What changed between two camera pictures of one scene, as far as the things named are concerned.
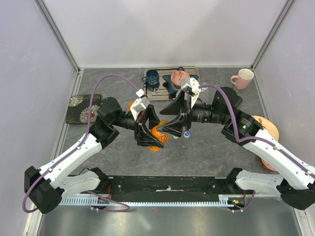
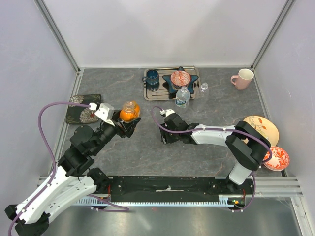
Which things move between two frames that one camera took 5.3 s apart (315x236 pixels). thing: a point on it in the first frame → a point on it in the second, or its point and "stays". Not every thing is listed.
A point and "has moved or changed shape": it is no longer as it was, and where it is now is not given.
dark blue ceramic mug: [151, 77] stays
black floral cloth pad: [78, 109] stays
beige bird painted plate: [267, 125] stays
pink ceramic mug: [243, 79] stays
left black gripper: [142, 135] → [130, 126]
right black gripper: [176, 107] → [165, 137]
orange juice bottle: [163, 137] has moved or changed shape
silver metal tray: [161, 91] stays
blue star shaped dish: [172, 89] stays
